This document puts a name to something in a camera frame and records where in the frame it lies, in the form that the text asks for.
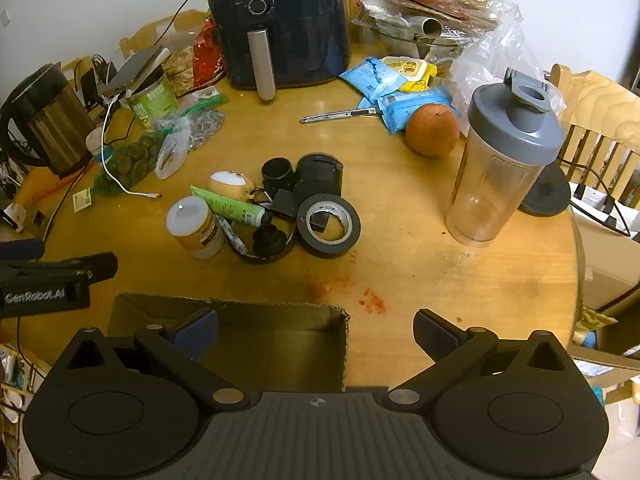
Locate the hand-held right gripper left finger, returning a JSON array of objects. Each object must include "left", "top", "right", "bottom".
[{"left": 52, "top": 307, "right": 253, "bottom": 408}]

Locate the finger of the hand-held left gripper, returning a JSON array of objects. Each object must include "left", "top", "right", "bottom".
[
  {"left": 0, "top": 240, "right": 46, "bottom": 262},
  {"left": 30, "top": 252, "right": 119, "bottom": 287}
]

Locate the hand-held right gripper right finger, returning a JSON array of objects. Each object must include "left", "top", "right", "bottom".
[{"left": 387, "top": 309, "right": 583, "bottom": 408}]

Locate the brown cardboard box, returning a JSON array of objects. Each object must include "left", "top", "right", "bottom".
[{"left": 107, "top": 292, "right": 351, "bottom": 393}]

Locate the thin black tape ring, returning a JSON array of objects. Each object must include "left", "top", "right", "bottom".
[{"left": 226, "top": 217, "right": 297, "bottom": 265}]

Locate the white pill bottle yellow label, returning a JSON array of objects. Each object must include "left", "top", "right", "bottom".
[{"left": 165, "top": 196, "right": 226, "bottom": 260}]

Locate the green tube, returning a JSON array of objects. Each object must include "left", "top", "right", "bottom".
[{"left": 189, "top": 185, "right": 274, "bottom": 229}]

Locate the wide black tape roll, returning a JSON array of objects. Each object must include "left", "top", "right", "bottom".
[{"left": 296, "top": 193, "right": 362, "bottom": 260}]

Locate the dog-shaped earbud case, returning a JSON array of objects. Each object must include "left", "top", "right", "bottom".
[{"left": 208, "top": 170, "right": 253, "bottom": 204}]

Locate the small black square box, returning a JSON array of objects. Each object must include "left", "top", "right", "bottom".
[{"left": 271, "top": 189, "right": 301, "bottom": 220}]

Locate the black cylindrical cup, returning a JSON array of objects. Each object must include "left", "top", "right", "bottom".
[{"left": 261, "top": 157, "right": 294, "bottom": 194}]

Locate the black round canister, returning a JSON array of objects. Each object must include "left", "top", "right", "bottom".
[{"left": 293, "top": 153, "right": 345, "bottom": 199}]

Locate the green mesh bag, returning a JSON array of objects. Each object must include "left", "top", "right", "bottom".
[{"left": 92, "top": 139, "right": 164, "bottom": 197}]

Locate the small white bottle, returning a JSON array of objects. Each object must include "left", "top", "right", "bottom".
[{"left": 85, "top": 127, "right": 114, "bottom": 166}]

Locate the steel electric kettle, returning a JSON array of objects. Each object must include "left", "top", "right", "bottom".
[{"left": 0, "top": 63, "right": 96, "bottom": 179}]

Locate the clear shaker bottle grey lid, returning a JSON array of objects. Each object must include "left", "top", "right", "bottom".
[{"left": 445, "top": 67, "right": 566, "bottom": 247}]

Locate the clear bag of silver bits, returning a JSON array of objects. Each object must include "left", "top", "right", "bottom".
[{"left": 152, "top": 109, "right": 227, "bottom": 179}]

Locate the black round base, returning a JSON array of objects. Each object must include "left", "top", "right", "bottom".
[{"left": 517, "top": 162, "right": 572, "bottom": 218}]

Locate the large cardboard carton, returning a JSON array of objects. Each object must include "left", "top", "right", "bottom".
[{"left": 574, "top": 215, "right": 640, "bottom": 312}]

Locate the white power bank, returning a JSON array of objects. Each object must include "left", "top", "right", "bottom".
[{"left": 100, "top": 57, "right": 171, "bottom": 102}]

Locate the orange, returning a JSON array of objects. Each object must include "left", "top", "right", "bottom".
[{"left": 405, "top": 103, "right": 461, "bottom": 158}]

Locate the smartphone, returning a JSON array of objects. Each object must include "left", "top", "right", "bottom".
[{"left": 102, "top": 46, "right": 167, "bottom": 92}]

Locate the white power strip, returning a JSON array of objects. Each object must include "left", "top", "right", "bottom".
[{"left": 569, "top": 184, "right": 640, "bottom": 239}]

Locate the blue wipes packet white label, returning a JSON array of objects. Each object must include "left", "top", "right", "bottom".
[{"left": 377, "top": 85, "right": 456, "bottom": 135}]

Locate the silver utility knife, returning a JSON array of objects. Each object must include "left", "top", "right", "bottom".
[{"left": 299, "top": 108, "right": 377, "bottom": 125}]

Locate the red snack bag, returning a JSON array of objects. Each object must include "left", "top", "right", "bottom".
[{"left": 192, "top": 16, "right": 229, "bottom": 89}]

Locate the yellow wipes packet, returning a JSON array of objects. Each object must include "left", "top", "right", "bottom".
[{"left": 382, "top": 55, "right": 439, "bottom": 93}]

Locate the light blue wipes packet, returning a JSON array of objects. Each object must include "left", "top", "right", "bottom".
[{"left": 339, "top": 56, "right": 406, "bottom": 99}]

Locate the clear plastic bag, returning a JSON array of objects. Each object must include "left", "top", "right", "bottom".
[{"left": 446, "top": 0, "right": 567, "bottom": 137}]

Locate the foil roll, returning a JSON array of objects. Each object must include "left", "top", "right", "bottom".
[{"left": 409, "top": 15, "right": 442, "bottom": 41}]

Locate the dark blue air fryer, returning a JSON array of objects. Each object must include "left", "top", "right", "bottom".
[{"left": 201, "top": 0, "right": 353, "bottom": 102}]

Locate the black power cable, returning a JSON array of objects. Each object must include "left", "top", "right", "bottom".
[{"left": 42, "top": 170, "right": 92, "bottom": 244}]

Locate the orange strap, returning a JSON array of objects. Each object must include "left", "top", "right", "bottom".
[{"left": 29, "top": 169, "right": 87, "bottom": 204}]

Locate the white charging cable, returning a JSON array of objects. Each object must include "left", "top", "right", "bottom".
[{"left": 99, "top": 97, "right": 164, "bottom": 199}]

